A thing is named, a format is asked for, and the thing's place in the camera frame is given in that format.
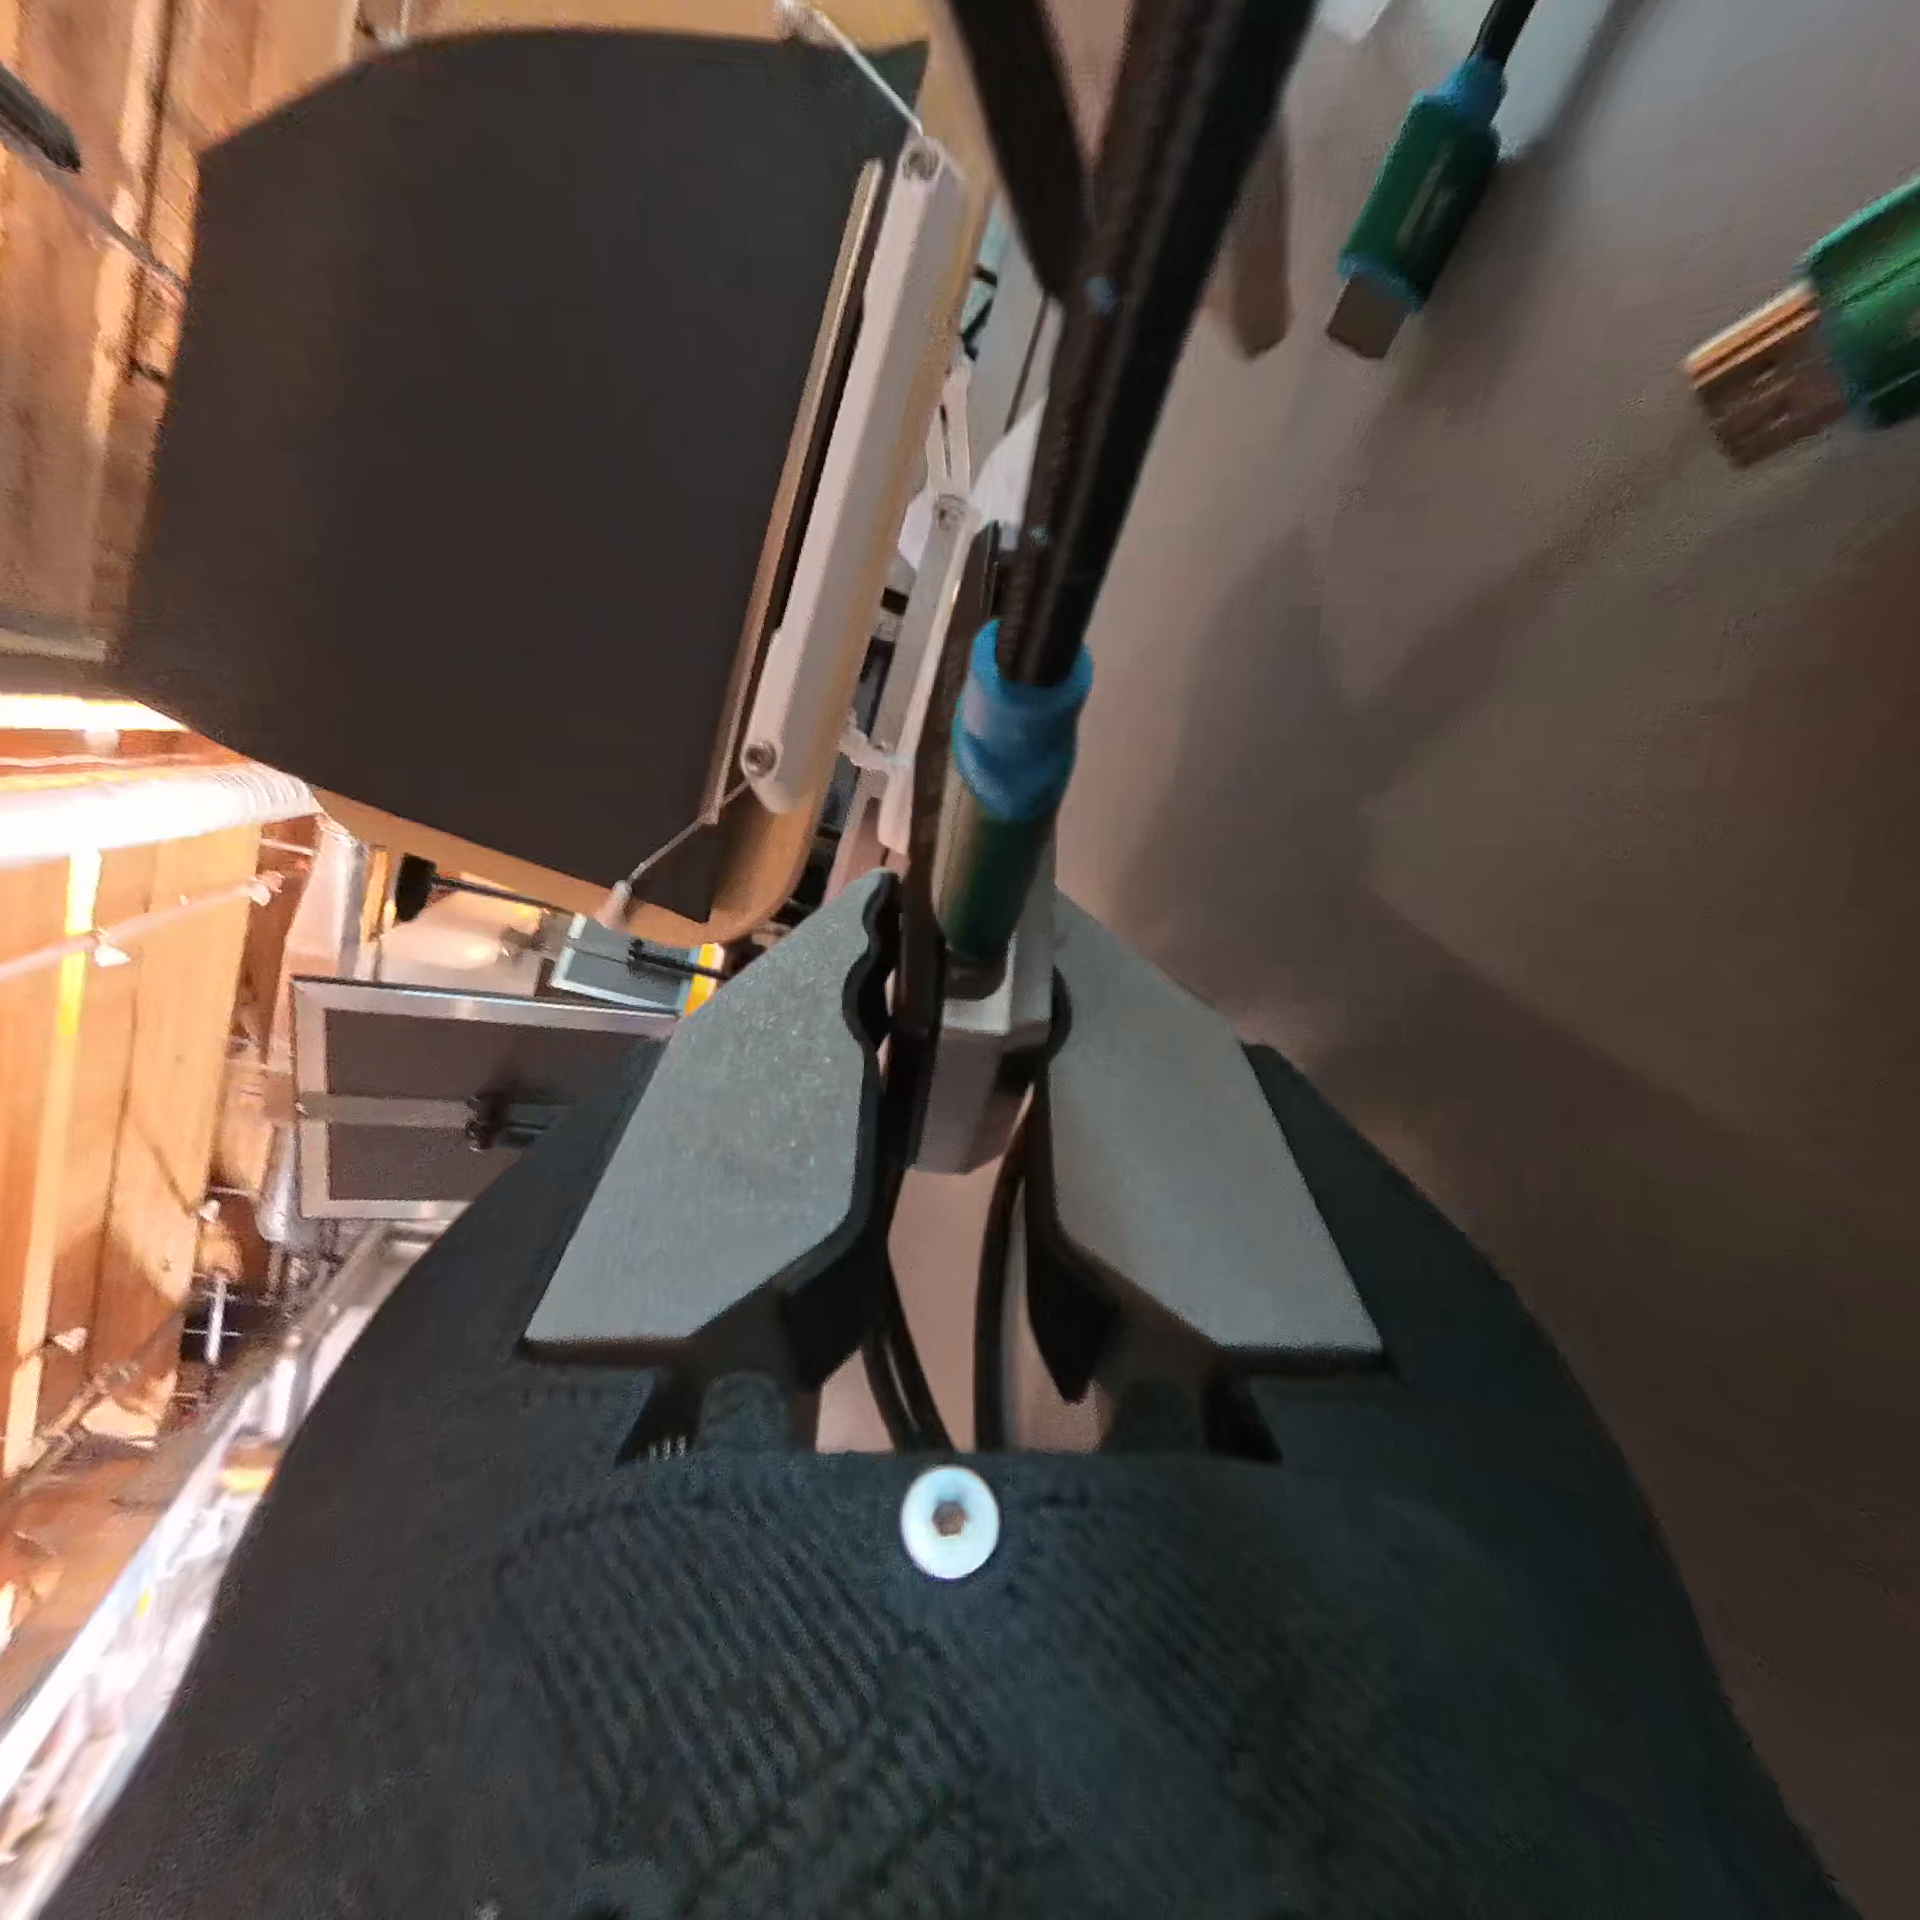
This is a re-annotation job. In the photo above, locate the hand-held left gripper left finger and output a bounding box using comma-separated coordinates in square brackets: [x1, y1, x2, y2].
[520, 873, 899, 1394]

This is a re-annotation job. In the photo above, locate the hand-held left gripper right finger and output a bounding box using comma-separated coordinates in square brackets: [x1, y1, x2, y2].
[1027, 900, 1381, 1394]

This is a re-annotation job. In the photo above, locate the black braided switch cable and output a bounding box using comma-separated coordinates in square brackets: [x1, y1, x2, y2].
[868, 1111, 1041, 1454]

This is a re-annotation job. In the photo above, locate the black silver HDMI switch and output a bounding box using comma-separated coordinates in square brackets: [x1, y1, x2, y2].
[898, 517, 1062, 1178]

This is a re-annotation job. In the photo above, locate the green plug HDMI cable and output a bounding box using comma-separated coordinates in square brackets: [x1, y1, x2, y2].
[1325, 0, 1546, 361]
[933, 0, 1321, 992]
[1682, 178, 1920, 470]

